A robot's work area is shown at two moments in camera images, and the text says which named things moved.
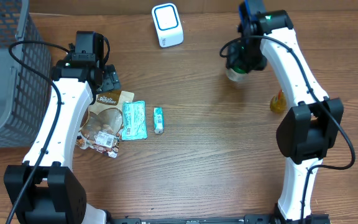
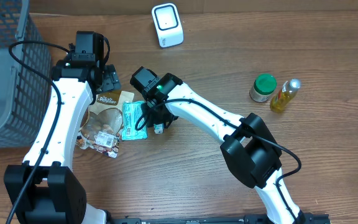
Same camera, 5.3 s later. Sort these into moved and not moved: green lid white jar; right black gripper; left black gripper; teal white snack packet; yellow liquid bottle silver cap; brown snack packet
Moved: right black gripper; green lid white jar
Not moved: yellow liquid bottle silver cap; left black gripper; brown snack packet; teal white snack packet
